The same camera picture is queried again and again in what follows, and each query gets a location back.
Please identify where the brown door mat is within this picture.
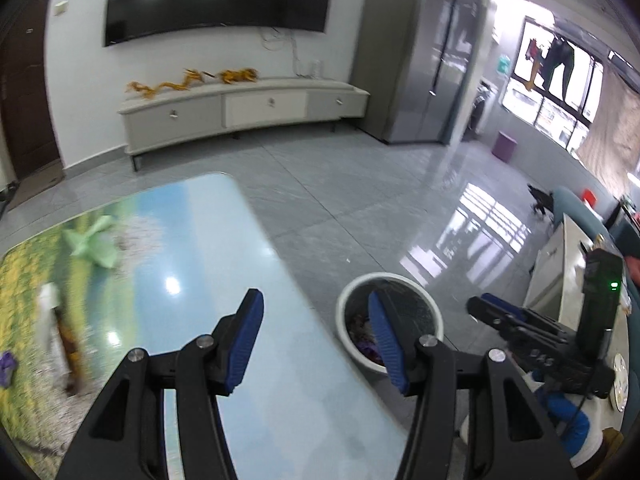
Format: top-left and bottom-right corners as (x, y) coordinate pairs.
(8, 159), (65, 210)

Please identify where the mustard yellow sleeve forearm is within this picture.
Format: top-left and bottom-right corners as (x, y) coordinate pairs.
(576, 428), (625, 480)

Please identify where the dark brown entrance door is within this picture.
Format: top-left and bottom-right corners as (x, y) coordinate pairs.
(1, 0), (60, 180)

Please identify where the grey double door refrigerator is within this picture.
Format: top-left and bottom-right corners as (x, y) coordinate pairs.
(350, 0), (483, 144)

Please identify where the beige hanging blanket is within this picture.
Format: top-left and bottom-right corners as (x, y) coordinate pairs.
(577, 66), (639, 197)

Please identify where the purple stool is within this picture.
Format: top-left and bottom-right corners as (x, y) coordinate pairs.
(491, 131), (518, 164)

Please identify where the right hand blue white glove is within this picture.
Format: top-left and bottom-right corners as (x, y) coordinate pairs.
(523, 372), (608, 479)

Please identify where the white side table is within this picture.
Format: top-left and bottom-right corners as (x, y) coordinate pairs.
(524, 214), (592, 330)

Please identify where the washing machine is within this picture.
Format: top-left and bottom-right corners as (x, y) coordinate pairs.
(463, 78), (498, 140)

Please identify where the teal sofa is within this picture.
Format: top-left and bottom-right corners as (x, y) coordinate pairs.
(551, 186), (639, 258)

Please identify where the white tv cabinet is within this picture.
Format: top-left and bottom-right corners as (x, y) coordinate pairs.
(118, 78), (370, 166)

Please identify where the purple crumpled wrapper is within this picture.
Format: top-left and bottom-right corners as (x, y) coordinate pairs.
(0, 351), (17, 389)

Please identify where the green crumpled paper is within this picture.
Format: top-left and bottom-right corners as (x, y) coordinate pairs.
(63, 216), (118, 270)

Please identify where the golden dragon ornament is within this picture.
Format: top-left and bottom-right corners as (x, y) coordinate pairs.
(126, 67), (258, 100)

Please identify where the wall light switch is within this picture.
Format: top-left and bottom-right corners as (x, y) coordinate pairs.
(53, 1), (68, 16)

